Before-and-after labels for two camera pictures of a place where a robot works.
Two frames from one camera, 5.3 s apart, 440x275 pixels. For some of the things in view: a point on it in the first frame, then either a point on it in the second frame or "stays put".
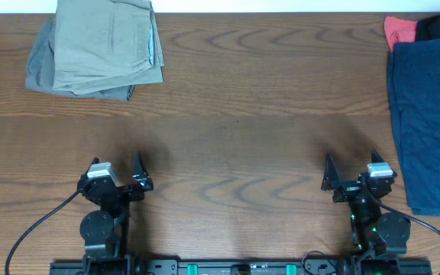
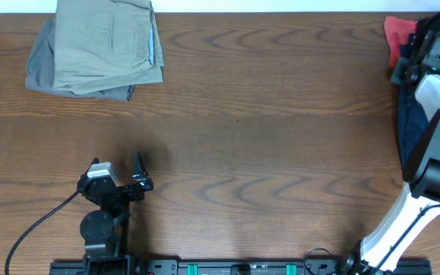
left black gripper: (140, 179) stays put
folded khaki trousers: (102, 44) stays put
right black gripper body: (347, 191) to (403, 68)
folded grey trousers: (39, 76) stays put
